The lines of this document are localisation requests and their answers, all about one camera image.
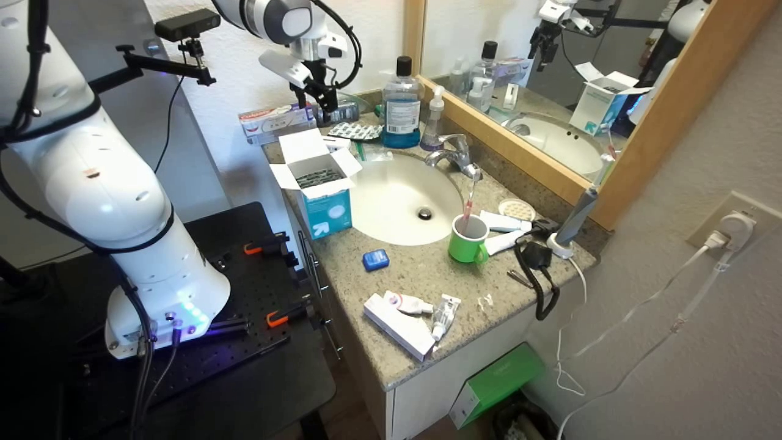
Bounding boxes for silver tube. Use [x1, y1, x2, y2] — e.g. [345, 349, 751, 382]
[425, 292, 464, 345]

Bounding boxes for clear green-seal zip bag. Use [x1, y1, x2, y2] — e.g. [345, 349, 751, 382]
[345, 138, 395, 166]

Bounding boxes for long white box red label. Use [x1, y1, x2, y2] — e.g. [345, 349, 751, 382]
[320, 132, 353, 155]

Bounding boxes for clear plastic package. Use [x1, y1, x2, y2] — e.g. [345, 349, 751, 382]
[320, 96, 360, 124]

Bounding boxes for black robot table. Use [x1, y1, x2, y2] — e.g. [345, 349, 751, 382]
[0, 199, 337, 440]

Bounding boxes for small blue floss case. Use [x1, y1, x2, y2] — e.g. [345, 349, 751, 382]
[359, 246, 390, 274]

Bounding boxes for small items at left edge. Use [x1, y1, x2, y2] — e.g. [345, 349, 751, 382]
[380, 287, 434, 317]

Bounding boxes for black cord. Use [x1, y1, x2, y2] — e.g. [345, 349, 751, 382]
[510, 217, 563, 323]

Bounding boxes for white power cable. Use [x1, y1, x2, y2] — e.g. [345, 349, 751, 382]
[551, 240, 734, 440]

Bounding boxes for chrome faucet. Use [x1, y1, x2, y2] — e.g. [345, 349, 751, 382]
[423, 132, 483, 184]

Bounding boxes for white blue toothpaste box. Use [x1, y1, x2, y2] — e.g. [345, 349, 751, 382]
[237, 102, 316, 147]

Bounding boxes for white teal cardboard box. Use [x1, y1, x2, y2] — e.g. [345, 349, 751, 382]
[265, 127, 363, 241]

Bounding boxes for clear plastic bottle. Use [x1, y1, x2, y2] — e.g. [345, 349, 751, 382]
[423, 83, 450, 152]

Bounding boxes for pink toothbrush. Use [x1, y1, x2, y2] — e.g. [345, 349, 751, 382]
[458, 174, 479, 223]

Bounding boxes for black external camera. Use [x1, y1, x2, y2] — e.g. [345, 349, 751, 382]
[154, 8, 222, 43]

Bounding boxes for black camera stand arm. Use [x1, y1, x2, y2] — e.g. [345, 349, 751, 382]
[88, 39, 216, 96]

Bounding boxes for round white soap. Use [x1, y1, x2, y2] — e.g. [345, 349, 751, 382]
[496, 197, 536, 225]

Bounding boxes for white oval sink basin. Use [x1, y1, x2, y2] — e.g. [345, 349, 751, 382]
[346, 149, 467, 248]

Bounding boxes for black bin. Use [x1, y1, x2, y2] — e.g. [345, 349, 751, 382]
[486, 394, 563, 440]

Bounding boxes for electric toothbrush with charger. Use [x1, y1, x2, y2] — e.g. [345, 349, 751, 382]
[545, 185, 601, 264]

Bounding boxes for wood framed mirror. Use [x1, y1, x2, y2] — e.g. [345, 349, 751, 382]
[401, 0, 778, 232]

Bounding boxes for flat white box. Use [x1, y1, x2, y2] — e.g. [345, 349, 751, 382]
[360, 291, 436, 361]

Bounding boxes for grey packets stack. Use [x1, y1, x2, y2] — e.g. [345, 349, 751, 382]
[292, 166, 345, 191]

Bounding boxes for beige wall outlet plate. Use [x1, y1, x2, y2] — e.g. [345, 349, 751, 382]
[686, 191, 782, 264]

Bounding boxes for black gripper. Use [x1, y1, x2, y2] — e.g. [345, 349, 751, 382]
[298, 49, 341, 116]

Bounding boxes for blue mouthwash bottle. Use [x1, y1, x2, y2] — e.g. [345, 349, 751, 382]
[380, 54, 425, 152]

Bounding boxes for white blue tube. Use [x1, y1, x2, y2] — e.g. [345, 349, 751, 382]
[479, 208, 532, 235]

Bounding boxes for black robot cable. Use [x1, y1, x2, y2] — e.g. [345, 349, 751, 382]
[313, 0, 363, 87]

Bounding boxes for green mug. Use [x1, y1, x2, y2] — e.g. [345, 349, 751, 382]
[447, 213, 490, 267]

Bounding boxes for grey base cables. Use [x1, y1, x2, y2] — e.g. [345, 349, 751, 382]
[128, 308, 185, 440]

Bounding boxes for white wall plug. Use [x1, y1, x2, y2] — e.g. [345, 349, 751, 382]
[704, 210, 759, 254]

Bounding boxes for white vanity cabinet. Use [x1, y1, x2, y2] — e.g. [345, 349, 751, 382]
[325, 301, 556, 440]

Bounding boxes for green cardboard box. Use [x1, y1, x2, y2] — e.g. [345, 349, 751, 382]
[447, 340, 546, 430]

